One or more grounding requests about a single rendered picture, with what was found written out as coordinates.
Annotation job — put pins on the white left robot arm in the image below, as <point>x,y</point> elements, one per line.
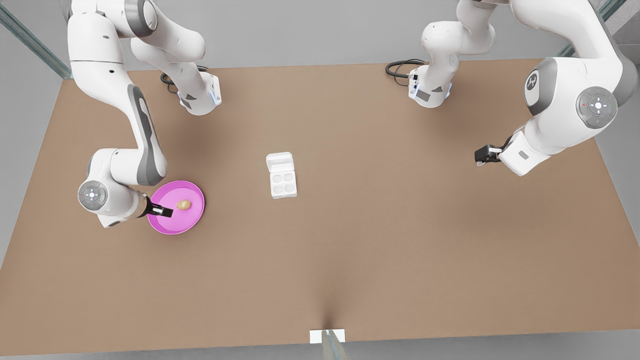
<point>570,90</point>

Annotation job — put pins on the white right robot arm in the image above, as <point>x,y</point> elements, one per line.
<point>145,145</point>

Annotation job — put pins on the brown egg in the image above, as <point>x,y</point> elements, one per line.
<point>184,205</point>

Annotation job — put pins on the white egg box base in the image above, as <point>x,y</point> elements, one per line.
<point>283,185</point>

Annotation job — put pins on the white egg box lid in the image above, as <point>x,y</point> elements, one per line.
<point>279,162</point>

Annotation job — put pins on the pink round plate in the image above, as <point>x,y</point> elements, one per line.
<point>187,222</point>

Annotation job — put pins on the silver frame post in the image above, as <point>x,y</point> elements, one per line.
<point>35,42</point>
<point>567,49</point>

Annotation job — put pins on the silver post with white foot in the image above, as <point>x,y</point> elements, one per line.
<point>330,345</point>

